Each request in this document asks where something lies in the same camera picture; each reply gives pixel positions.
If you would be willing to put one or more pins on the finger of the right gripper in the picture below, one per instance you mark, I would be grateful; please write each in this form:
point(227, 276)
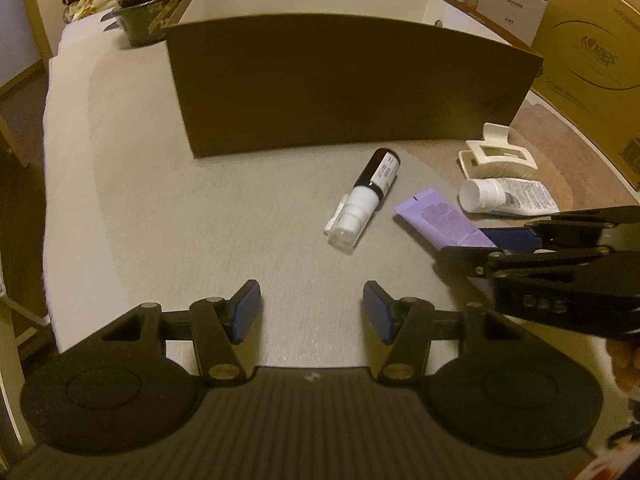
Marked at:
point(613, 227)
point(480, 259)

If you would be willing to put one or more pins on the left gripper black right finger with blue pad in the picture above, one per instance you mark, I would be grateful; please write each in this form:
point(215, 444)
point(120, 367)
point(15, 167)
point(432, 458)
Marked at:
point(408, 325)

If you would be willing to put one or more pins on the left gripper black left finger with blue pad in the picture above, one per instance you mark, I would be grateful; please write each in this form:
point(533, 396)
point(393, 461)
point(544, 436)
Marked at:
point(215, 326)

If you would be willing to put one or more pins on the purple tube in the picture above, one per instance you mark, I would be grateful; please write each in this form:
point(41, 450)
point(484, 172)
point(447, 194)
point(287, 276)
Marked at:
point(438, 222)

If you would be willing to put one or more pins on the white squeeze tube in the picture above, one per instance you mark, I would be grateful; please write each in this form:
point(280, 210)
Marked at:
point(506, 196)

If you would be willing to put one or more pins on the cream hair claw clip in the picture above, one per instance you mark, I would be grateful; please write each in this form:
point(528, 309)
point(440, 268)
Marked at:
point(494, 156)

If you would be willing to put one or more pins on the black white spray bottle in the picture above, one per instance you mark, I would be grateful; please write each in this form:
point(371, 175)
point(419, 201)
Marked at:
point(355, 209)

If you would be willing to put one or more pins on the large brown cardboard carton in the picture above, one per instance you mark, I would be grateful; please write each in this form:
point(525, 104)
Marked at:
point(591, 73)

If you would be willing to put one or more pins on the white cardboard box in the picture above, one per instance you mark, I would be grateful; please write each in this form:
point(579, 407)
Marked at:
point(519, 17)

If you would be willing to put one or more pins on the brown cardboard storage box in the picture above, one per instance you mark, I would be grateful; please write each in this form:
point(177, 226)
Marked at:
point(260, 75)

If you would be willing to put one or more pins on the lower dark food tub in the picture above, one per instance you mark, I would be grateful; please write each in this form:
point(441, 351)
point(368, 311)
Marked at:
point(144, 23)

